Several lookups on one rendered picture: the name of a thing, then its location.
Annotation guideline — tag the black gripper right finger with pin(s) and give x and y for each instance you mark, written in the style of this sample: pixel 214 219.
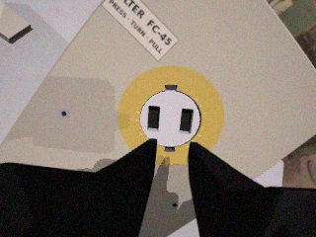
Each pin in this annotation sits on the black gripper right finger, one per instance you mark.
pixel 229 204

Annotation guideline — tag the grey cylinder with two slots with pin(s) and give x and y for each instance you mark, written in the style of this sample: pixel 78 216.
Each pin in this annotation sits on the grey cylinder with two slots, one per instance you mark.
pixel 170 116

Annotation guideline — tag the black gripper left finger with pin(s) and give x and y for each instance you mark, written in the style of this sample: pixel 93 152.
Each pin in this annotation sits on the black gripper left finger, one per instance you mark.
pixel 111 201

